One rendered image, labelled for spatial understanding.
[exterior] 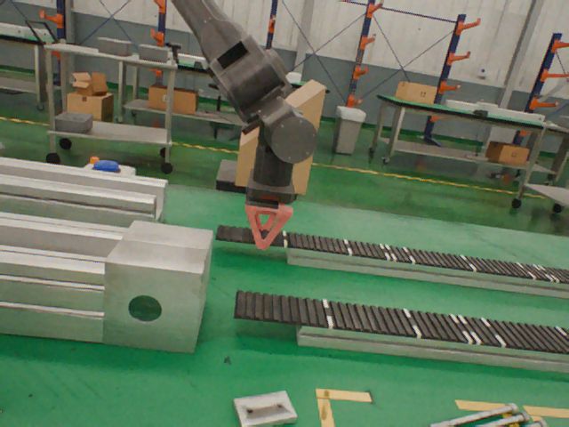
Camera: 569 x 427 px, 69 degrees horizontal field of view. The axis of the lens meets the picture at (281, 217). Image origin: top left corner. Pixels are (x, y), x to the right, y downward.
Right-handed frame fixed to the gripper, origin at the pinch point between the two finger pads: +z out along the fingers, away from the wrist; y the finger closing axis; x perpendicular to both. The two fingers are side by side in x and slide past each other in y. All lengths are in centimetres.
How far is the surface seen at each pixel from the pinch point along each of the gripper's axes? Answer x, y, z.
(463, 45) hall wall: 362, -753, -97
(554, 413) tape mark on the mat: 30.7, 27.4, 3.3
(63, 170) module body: -30.5, -2.5, -5.4
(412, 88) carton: 191, -483, -14
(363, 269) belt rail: 16.2, 2.0, 2.4
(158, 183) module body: -16.6, -2.5, -5.4
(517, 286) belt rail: 42.0, 1.9, 2.2
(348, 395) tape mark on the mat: 8.8, 27.7, 3.3
